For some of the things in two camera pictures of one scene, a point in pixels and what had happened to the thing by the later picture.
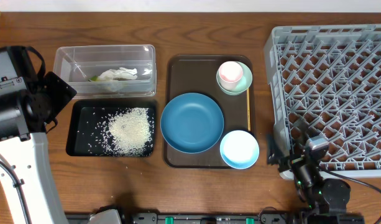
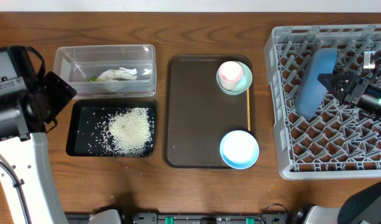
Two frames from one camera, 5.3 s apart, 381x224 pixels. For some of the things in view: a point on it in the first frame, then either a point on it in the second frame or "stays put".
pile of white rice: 127,132 stays put
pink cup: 230,74 stays put
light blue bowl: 239,149 stays put
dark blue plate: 192,122 to 321,61
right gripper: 278,155 to 348,79
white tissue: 120,73 stays put
